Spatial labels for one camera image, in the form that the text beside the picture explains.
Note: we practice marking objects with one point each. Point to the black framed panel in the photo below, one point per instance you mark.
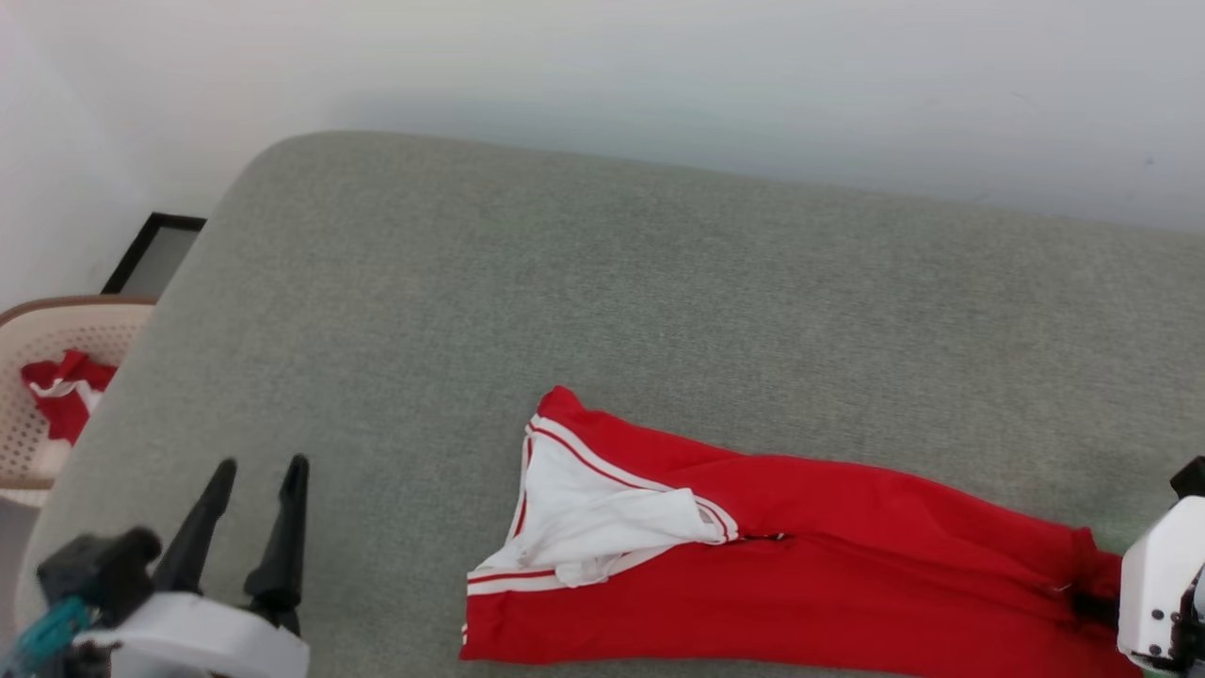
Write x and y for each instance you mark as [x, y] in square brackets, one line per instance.
[160, 254]

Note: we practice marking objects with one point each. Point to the red white garment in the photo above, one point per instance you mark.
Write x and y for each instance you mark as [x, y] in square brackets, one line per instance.
[66, 395]

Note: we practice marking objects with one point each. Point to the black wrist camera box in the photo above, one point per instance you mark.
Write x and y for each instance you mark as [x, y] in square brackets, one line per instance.
[1192, 478]
[99, 570]

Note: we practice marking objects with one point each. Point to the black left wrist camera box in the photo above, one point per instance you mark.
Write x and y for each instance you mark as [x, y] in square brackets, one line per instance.
[99, 570]

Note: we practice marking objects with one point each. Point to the grey-green fabric sofa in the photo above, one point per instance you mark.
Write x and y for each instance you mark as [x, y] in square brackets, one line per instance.
[659, 301]

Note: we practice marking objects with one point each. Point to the red basketball jersey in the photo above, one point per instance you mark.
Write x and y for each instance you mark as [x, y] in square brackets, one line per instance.
[847, 565]

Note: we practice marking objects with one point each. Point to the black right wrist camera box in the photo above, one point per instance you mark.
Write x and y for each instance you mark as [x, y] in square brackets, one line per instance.
[1192, 478]

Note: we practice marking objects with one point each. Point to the beige perforated laundry basket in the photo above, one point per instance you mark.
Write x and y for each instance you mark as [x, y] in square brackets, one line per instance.
[56, 330]

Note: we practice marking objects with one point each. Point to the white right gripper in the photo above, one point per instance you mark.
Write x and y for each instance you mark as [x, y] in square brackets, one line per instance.
[1163, 584]

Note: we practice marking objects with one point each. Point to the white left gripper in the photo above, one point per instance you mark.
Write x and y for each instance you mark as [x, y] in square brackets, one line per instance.
[202, 645]

